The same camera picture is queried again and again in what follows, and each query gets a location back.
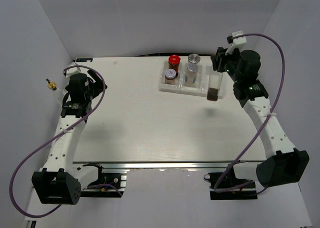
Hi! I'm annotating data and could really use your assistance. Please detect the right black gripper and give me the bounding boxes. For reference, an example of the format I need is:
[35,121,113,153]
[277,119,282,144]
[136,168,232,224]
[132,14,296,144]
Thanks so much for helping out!
[209,45,242,83]

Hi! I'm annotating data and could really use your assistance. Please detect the clear bottle dark contents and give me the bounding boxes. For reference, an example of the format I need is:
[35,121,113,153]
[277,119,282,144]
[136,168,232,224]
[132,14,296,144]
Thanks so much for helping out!
[206,69,223,102]

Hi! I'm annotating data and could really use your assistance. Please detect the silver lid white shaker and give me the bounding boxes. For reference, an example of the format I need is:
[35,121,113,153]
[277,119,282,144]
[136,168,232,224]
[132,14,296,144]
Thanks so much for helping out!
[187,53,201,64]

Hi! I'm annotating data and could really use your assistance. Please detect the white three-slot organizer tray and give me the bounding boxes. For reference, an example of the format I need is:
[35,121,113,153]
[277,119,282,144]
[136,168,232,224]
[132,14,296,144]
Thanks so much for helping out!
[158,61,226,99]

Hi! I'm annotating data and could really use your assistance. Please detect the white tube bottle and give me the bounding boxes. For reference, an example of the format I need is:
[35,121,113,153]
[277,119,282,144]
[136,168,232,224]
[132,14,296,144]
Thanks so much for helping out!
[185,63,199,85]

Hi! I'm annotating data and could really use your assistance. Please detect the glass bottle gold spout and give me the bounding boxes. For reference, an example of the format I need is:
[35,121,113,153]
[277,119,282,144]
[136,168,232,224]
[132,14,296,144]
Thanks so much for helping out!
[46,78,66,107]

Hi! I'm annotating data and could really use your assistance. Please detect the red lid sauce jar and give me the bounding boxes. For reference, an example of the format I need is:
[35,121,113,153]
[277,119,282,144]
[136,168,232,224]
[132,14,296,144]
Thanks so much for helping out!
[168,55,181,77]

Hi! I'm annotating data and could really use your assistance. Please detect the purple lid spice jar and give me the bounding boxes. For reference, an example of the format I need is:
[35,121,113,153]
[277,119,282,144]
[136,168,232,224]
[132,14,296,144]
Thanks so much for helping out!
[164,69,177,85]

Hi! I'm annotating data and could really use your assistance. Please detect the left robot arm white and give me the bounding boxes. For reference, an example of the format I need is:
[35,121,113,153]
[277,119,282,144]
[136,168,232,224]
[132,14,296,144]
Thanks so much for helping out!
[31,69,106,205]

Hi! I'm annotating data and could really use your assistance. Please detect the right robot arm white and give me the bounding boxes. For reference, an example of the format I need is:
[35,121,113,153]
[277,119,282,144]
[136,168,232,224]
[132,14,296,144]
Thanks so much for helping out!
[210,47,310,188]

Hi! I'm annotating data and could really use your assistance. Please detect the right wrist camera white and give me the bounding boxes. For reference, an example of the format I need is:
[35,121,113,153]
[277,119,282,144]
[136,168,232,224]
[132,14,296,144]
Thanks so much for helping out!
[225,30,247,55]

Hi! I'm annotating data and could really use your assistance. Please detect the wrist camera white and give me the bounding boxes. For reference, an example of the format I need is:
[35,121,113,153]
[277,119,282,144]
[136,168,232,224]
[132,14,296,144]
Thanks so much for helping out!
[62,65,82,79]
[225,30,247,55]

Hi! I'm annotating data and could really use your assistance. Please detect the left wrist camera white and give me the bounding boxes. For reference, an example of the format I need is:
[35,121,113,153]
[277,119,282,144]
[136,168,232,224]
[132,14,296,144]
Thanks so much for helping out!
[62,65,82,79]

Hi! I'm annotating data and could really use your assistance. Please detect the aluminium rail front edge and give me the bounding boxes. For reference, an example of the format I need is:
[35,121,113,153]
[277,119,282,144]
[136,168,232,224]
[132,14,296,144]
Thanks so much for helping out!
[72,161,263,171]

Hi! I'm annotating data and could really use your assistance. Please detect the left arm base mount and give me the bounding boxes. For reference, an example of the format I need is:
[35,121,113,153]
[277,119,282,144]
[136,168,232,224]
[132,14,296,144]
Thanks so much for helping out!
[71,163,125,198]

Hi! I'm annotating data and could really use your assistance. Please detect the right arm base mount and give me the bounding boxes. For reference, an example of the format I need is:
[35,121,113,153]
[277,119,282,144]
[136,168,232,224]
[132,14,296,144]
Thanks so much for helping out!
[203,162,258,201]

